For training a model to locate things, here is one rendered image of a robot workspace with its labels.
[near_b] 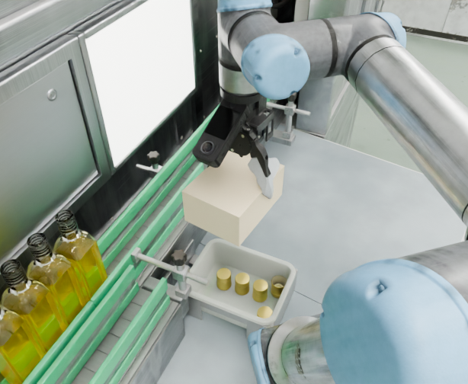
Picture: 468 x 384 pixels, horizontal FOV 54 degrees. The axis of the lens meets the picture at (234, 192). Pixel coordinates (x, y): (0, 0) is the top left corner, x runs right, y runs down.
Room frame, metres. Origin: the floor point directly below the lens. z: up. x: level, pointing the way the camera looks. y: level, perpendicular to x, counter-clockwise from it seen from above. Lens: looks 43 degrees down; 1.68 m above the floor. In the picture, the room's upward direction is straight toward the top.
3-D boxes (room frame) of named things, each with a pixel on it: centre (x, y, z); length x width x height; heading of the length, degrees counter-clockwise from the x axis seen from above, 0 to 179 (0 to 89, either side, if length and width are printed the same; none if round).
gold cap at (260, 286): (0.62, -0.06, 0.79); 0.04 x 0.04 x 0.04
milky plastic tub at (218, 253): (0.62, -0.01, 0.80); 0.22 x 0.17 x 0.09; 65
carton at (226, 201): (0.63, 0.00, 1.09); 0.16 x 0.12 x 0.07; 147
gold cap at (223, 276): (0.65, 0.02, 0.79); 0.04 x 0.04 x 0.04
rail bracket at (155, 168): (0.86, 0.21, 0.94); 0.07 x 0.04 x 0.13; 65
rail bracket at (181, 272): (0.56, 0.13, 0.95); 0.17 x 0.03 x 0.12; 65
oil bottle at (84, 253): (0.52, 0.28, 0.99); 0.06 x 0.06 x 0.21; 66
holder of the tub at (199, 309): (0.63, 0.01, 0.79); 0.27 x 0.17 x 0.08; 65
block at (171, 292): (0.56, 0.14, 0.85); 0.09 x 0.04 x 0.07; 65
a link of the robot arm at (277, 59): (0.56, -0.06, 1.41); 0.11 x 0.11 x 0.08; 17
